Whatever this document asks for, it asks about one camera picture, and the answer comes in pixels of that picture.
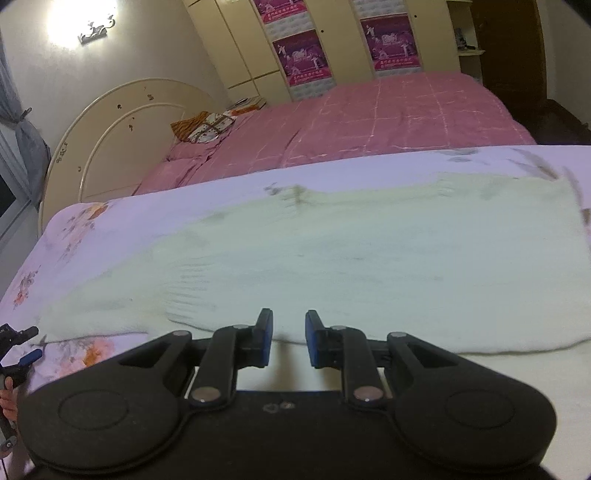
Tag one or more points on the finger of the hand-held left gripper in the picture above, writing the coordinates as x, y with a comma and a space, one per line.
30, 356
21, 334

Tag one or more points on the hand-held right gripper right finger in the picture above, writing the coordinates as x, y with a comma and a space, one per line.
314, 342

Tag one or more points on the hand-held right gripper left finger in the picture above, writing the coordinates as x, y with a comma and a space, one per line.
265, 339

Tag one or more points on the person's left hand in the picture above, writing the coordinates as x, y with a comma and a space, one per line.
8, 406

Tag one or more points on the floral bed sheet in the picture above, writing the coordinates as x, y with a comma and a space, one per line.
138, 217

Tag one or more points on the grey curtain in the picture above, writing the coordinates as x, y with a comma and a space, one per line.
27, 138

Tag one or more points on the stuffed toy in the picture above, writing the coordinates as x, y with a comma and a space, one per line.
205, 125

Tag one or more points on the pink checked quilt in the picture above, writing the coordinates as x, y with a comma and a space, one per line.
369, 115

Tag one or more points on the cream round headboard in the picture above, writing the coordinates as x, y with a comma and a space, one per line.
115, 120

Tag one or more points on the stack of books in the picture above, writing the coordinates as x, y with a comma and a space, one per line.
245, 102

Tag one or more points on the yellow headboard with pink panels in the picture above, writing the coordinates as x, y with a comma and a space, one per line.
240, 46

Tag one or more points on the cream open shelf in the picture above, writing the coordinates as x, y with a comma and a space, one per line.
468, 60

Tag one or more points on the dark wooden furniture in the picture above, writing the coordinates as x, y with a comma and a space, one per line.
561, 122

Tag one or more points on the dark small shelf item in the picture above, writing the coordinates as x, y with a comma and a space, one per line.
463, 40

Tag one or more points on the dark brown door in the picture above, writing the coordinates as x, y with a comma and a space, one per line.
512, 46

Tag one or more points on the window frame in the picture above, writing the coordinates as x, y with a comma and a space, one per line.
9, 203

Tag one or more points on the purple wall poster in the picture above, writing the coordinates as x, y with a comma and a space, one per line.
391, 42
279, 10
301, 57

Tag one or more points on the wall lamp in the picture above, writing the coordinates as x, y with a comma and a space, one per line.
92, 27

